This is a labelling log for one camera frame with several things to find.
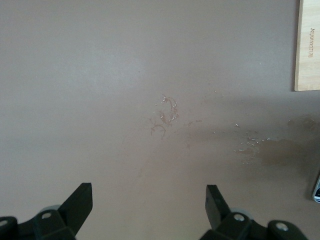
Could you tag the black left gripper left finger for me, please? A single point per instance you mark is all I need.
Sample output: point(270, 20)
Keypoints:
point(72, 212)

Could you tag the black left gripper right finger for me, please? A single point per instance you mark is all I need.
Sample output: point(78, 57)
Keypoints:
point(220, 215)

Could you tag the silver digital kitchen scale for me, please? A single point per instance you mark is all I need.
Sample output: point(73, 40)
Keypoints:
point(317, 190)

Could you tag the wooden cutting board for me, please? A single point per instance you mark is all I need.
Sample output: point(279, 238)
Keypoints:
point(308, 50)

